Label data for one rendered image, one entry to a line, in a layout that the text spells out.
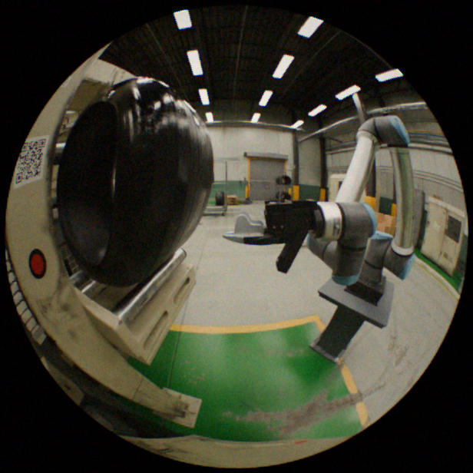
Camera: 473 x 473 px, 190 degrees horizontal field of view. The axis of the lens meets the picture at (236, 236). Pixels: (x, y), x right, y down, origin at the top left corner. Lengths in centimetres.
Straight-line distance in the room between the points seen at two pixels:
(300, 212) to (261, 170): 1124
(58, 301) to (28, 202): 17
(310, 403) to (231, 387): 55
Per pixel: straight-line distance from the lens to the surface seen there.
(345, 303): 89
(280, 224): 32
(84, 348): 38
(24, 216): 30
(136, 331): 36
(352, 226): 36
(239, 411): 112
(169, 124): 25
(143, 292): 36
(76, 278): 56
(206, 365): 123
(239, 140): 1176
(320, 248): 49
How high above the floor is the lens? 112
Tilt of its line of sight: 19 degrees down
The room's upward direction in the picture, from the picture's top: straight up
